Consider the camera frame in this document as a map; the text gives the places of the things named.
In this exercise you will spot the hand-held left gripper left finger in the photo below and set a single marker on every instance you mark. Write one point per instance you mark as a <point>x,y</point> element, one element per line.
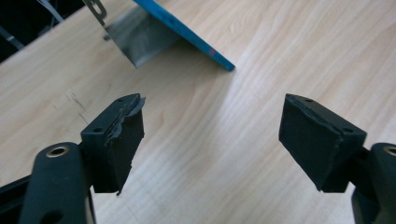
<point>116,152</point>

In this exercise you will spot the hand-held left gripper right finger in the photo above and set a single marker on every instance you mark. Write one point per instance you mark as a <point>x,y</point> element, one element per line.
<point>314,146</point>

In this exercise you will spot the silver metal bookend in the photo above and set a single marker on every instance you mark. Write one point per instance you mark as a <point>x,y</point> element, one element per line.
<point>140,40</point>

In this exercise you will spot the blue book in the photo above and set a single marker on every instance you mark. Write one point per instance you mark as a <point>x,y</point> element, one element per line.
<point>186,32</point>

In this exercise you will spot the grey metal bar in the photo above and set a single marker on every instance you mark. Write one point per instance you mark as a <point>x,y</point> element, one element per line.
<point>11,39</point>

